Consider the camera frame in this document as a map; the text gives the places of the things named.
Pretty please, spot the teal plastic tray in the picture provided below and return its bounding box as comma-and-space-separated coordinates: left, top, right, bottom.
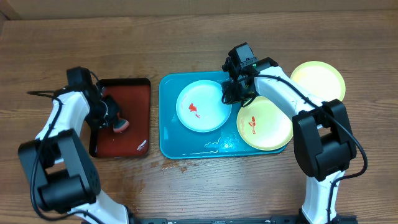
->
159, 71, 285, 159

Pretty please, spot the dark red tray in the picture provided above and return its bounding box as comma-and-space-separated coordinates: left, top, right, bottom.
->
88, 78, 151, 158

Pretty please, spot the round orange green sponge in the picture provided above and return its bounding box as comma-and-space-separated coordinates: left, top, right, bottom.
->
113, 116, 129, 133

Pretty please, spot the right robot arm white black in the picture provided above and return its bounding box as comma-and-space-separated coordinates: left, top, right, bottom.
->
222, 57, 358, 223

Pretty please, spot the green plate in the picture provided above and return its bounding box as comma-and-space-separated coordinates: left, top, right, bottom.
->
236, 96, 293, 151
290, 61, 346, 101

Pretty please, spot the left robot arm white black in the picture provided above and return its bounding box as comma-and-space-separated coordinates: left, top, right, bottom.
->
18, 90, 134, 223

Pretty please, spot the light blue plate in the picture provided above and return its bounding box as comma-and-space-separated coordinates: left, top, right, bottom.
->
176, 80, 232, 133

